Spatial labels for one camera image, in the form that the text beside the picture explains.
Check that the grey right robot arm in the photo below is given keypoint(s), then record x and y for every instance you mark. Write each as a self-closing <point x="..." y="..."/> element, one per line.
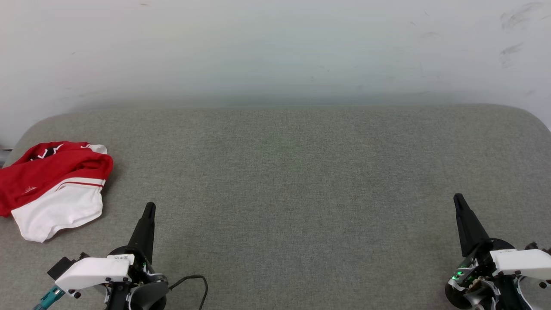
<point x="457" y="298"/>

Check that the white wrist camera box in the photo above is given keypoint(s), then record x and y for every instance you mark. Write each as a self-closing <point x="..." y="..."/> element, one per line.
<point x="523" y="261"/>
<point x="92" y="271"/>

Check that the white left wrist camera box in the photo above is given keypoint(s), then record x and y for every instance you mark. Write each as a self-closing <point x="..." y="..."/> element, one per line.
<point x="92" y="271"/>

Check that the red and white garment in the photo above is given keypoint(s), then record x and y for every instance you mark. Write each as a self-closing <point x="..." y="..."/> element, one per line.
<point x="51" y="189"/>

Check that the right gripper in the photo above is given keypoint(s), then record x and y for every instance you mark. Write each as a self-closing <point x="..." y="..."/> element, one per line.
<point x="484" y="275"/>

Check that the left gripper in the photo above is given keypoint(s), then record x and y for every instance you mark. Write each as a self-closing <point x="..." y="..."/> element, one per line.
<point x="140" y="269"/>

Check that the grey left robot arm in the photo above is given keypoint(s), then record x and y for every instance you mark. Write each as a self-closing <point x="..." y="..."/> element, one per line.
<point x="150" y="297"/>

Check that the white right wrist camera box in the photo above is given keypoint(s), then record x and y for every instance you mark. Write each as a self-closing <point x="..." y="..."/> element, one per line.
<point x="523" y="261"/>

